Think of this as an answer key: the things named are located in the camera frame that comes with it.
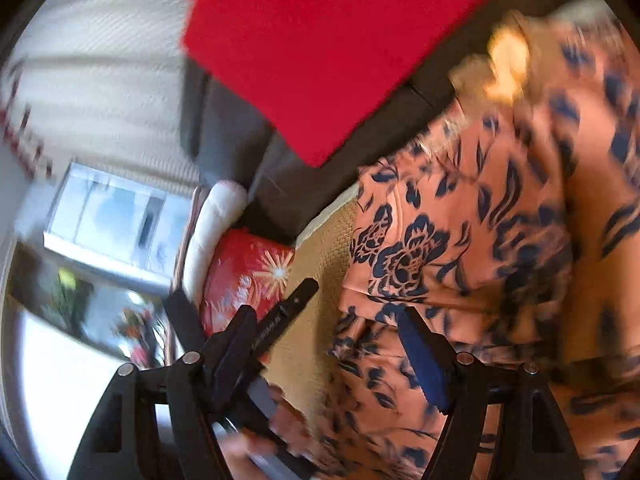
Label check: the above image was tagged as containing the white striped curtain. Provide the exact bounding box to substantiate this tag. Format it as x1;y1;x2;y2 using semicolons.
1;0;198;191

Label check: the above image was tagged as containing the white window frame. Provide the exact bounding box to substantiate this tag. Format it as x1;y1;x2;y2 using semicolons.
43;162;191;289

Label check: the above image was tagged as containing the red starburst cushion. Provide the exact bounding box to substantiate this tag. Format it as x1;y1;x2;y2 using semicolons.
200;229;295;336

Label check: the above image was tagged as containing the red folded cloth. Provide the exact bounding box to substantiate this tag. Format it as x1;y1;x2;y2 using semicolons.
146;0;547;168

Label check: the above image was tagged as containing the person's left hand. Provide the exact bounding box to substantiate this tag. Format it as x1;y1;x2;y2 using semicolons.
217;383;321;480

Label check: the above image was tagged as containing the orange navy floral garment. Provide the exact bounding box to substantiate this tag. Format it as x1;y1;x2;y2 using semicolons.
317;14;639;479

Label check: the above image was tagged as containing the tan woven seat mat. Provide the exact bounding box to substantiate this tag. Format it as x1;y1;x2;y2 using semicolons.
265;198;357;434

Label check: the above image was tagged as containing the white rolled pillow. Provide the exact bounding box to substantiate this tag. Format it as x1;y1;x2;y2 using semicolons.
182;180;247;308

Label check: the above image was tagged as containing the dark grey sofa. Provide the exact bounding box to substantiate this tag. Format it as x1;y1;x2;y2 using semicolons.
180;0;570;245

